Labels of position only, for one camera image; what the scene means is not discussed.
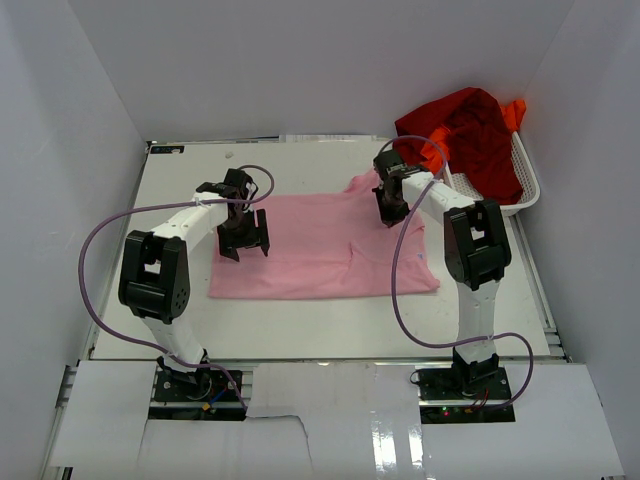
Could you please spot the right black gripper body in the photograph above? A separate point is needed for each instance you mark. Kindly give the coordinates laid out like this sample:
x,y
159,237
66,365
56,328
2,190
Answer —
x,y
391,210

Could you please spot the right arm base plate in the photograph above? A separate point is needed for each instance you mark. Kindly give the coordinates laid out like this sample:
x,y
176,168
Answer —
x,y
445,400

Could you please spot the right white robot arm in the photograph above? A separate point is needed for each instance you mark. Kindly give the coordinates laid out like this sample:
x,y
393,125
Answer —
x,y
476,254

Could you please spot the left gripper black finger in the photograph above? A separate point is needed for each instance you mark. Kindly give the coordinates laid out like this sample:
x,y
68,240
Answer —
x,y
262,231
228,251

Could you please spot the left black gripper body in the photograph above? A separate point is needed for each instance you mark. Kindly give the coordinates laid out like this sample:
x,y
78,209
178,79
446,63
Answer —
x,y
241,229

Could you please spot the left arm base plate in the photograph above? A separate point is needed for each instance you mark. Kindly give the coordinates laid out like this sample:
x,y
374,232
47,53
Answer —
x,y
211,399

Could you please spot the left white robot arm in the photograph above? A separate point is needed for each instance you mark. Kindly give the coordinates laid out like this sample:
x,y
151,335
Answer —
x,y
155,281

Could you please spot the black label sticker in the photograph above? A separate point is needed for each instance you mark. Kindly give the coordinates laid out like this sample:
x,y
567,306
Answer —
x,y
166,149

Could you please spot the dark red t shirt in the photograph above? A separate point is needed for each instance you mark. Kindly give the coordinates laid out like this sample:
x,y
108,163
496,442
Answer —
x,y
479,143

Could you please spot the pink t shirt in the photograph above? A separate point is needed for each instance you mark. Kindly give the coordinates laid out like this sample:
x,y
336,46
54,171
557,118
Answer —
x,y
326,246

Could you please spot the orange t shirt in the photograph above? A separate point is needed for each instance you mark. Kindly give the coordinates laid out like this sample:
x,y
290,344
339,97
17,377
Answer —
x,y
512,114

